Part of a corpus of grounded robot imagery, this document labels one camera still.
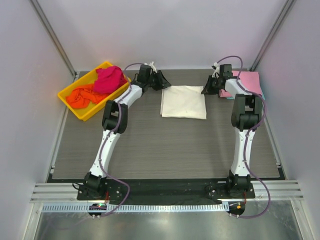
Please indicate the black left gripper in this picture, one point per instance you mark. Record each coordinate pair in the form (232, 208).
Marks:
(162, 82)

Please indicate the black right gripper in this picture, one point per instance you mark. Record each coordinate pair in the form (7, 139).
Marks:
(208, 89)

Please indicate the white t shirt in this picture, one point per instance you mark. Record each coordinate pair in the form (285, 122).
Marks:
(183, 101)

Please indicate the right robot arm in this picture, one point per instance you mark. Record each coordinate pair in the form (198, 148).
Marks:
(246, 116)

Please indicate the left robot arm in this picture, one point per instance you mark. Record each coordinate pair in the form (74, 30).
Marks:
(114, 124)

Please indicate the folded pink t shirt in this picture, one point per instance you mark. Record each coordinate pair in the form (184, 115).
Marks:
(248, 81)

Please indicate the magenta t shirt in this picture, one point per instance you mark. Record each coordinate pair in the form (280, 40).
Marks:
(108, 80)

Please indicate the orange t shirt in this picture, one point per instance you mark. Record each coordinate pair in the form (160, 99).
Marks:
(83, 95)

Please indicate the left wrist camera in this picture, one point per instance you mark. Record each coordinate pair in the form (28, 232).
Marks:
(146, 71)

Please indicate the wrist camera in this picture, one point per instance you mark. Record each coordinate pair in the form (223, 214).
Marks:
(146, 71)
(223, 71)

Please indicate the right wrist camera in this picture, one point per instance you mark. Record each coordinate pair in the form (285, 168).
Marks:
(223, 71)

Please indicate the right aluminium frame post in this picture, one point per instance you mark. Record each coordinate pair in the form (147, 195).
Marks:
(275, 29)

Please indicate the aluminium frame post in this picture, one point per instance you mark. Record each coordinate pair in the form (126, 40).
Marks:
(51, 33)
(275, 29)

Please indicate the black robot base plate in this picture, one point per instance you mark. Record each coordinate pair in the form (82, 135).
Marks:
(136, 188)

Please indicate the aluminium rail front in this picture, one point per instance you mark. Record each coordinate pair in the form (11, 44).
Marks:
(65, 193)

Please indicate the left aluminium frame post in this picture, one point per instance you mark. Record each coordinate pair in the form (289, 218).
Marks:
(51, 33)

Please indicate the slotted white cable duct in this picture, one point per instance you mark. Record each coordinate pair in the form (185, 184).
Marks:
(100, 208)

